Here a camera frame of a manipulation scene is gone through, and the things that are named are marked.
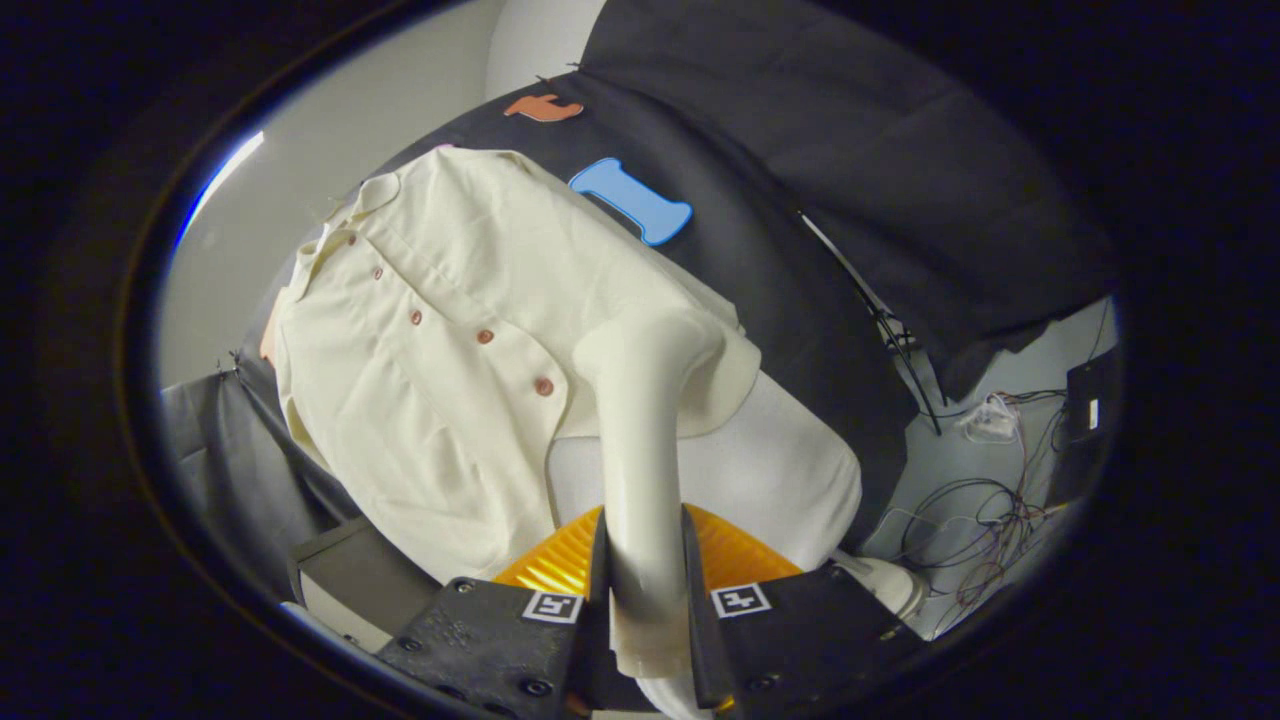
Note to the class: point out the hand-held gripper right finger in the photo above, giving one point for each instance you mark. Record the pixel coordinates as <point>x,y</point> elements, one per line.
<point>800,640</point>

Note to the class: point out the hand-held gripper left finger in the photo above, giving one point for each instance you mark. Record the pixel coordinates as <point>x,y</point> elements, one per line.
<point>500,650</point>

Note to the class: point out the cream garment steamer head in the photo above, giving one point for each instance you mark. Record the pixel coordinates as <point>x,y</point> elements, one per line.
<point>640,450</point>

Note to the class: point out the cream button shirt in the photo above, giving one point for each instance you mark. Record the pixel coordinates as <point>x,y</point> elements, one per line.
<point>430,400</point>

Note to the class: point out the white steamer base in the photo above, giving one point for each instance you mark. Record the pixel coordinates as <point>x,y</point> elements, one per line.
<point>885,585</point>

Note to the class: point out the grey cabinet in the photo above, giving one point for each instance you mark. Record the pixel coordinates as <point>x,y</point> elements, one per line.
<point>365,575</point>

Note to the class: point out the small white device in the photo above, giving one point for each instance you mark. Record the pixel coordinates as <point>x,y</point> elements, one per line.
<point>990,420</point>

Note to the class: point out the black stand pole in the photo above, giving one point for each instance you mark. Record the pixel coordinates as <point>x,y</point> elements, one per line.
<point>880,320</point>

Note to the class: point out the black box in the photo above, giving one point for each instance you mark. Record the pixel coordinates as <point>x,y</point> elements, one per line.
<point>1090,400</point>

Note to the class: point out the black backdrop cloth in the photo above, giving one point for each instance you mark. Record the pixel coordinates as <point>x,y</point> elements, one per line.
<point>850,200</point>

